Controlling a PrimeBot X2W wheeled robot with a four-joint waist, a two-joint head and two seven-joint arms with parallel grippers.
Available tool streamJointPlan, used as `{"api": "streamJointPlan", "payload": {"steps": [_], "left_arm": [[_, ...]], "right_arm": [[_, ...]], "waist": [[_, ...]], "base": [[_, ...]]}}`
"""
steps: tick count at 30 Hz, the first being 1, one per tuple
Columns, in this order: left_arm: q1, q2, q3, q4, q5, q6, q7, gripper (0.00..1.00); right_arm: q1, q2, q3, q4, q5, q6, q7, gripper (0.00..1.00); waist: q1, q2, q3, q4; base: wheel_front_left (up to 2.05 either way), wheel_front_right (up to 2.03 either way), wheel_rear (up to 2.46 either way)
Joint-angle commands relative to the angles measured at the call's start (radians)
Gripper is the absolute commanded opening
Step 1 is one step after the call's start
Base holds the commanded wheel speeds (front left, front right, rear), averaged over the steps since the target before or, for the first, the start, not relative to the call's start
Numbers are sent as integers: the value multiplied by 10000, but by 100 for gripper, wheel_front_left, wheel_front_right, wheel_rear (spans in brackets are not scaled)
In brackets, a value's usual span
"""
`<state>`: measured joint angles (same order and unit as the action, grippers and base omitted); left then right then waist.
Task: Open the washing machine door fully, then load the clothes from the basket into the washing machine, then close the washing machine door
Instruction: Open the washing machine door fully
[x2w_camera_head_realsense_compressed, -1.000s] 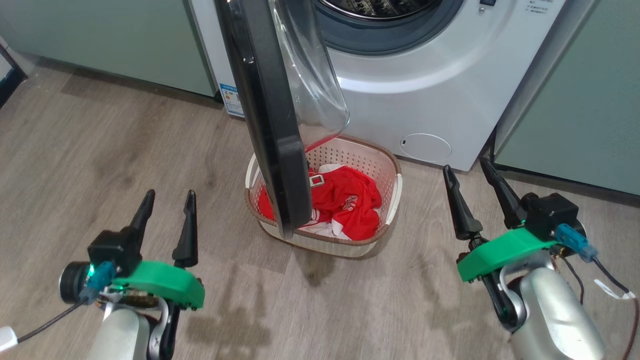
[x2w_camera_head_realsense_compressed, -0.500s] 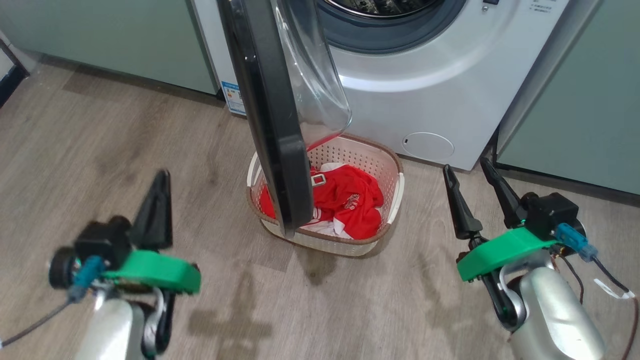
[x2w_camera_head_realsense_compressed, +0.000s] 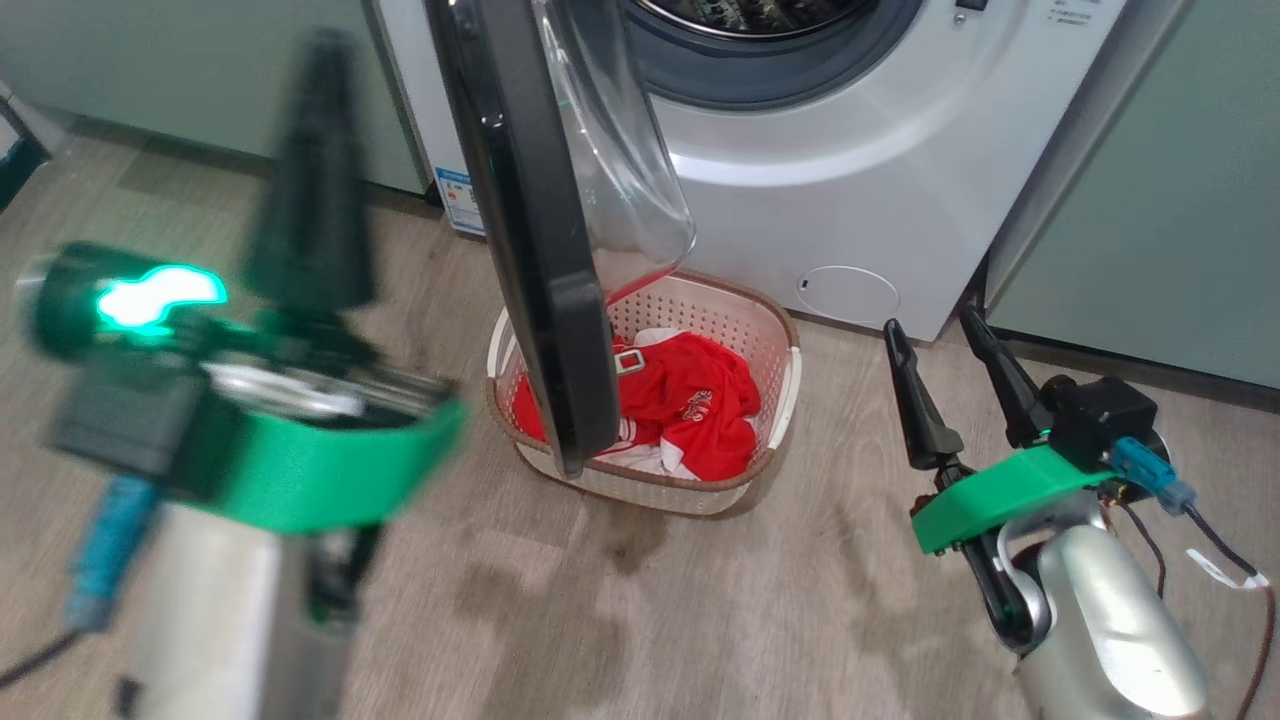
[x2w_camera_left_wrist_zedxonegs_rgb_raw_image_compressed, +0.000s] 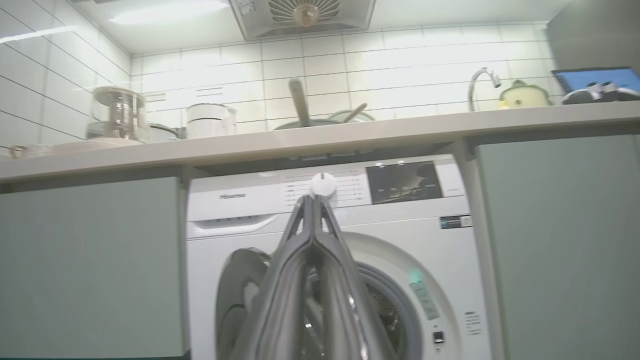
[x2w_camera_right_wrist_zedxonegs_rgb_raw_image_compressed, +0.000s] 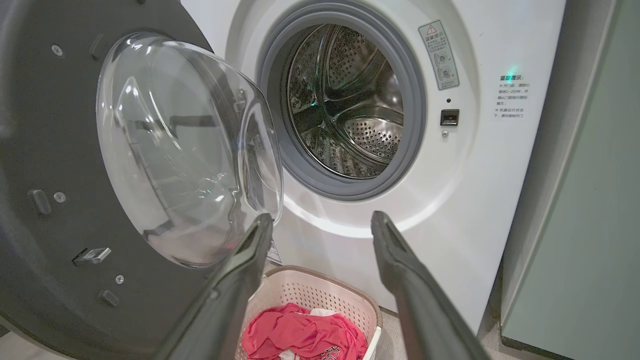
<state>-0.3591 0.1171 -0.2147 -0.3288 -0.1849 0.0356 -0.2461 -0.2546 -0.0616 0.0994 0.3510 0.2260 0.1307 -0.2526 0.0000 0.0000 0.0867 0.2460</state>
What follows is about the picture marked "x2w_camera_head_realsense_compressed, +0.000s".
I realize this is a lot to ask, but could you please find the blue white energy label sticker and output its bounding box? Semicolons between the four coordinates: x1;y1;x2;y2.
434;167;488;238

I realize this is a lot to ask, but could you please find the black round glass washer door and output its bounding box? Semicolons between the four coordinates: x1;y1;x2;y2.
425;0;698;479

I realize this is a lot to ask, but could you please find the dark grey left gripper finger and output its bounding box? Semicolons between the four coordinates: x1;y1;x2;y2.
243;28;377;313

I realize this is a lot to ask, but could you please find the grey-green cabinet beside washer hinge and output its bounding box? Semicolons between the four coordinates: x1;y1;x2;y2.
0;0;431;197

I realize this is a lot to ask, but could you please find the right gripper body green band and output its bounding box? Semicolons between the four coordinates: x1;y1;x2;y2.
912;445;1116;656

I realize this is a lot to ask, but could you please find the right arm cable blue connector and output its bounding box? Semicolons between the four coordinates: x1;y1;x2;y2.
1108;436;1280;720

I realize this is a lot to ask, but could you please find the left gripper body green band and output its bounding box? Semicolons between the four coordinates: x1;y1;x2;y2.
20;240;469;536

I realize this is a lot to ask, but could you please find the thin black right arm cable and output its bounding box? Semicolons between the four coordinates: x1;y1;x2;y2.
1118;498;1169;601

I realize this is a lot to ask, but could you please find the white front-load washing machine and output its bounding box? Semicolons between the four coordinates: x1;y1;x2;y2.
375;0;1191;343

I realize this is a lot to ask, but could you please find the dark teal grey object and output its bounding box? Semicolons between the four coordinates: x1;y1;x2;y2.
0;80;51;213

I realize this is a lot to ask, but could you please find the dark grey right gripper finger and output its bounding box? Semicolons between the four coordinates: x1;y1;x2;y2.
884;318;966;471
960;305;1051;448

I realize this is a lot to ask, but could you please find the red garment white striped trim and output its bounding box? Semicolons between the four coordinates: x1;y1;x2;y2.
512;330;763;482

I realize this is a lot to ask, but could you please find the cream laundry basket brown rim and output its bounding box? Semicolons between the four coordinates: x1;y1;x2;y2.
486;268;803;518

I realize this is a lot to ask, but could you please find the grey-green cabinet beside washer filter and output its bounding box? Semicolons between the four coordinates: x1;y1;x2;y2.
985;0;1280;391

